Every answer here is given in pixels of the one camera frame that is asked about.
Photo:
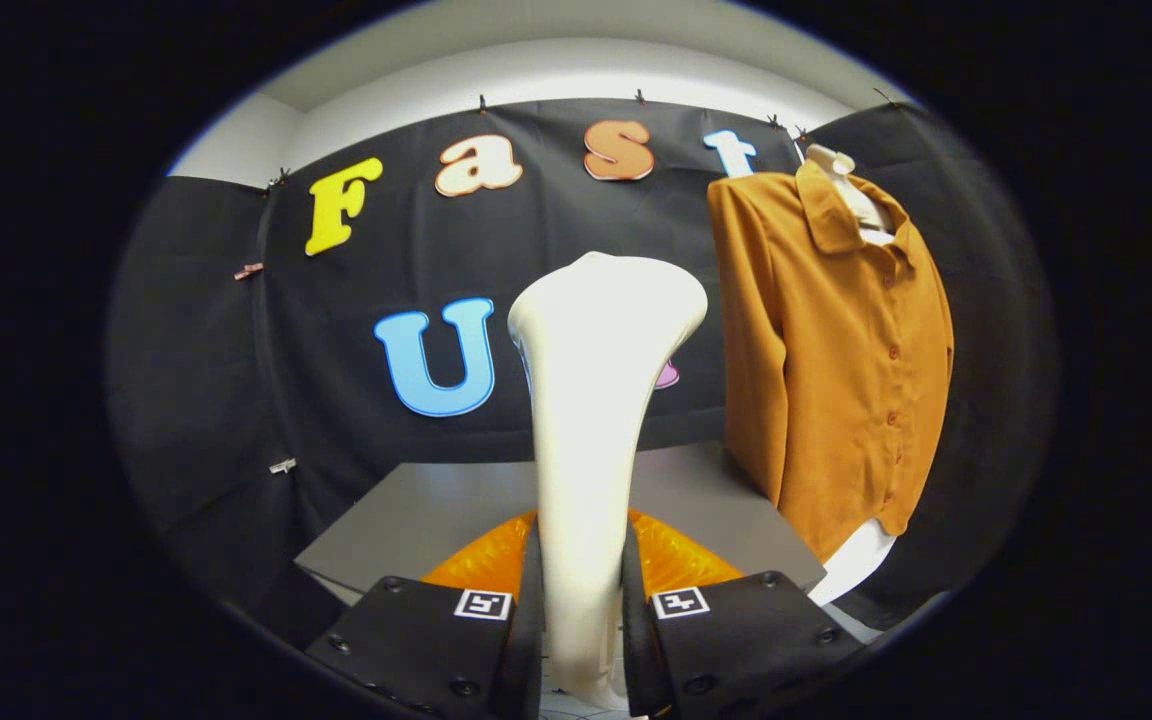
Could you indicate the white clip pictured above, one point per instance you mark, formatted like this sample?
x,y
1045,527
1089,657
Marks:
x,y
282,466

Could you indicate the white garment steamer head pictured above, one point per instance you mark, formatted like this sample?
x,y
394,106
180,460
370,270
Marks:
x,y
596,400

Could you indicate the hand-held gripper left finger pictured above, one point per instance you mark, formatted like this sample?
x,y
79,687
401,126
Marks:
x,y
530,660

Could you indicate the white garment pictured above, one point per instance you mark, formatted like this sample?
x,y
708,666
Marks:
x,y
856,565

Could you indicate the black backdrop cloth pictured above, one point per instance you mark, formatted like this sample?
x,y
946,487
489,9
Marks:
x,y
216,350

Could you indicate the pink clip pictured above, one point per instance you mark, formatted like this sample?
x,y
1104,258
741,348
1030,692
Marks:
x,y
248,271

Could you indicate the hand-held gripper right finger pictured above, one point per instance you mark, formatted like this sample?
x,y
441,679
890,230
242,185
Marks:
x,y
636,660

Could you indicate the white clothes hanger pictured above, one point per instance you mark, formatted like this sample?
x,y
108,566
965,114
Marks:
x,y
831,160

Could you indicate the orange button-up shirt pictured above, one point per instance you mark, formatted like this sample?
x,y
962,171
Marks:
x,y
836,380

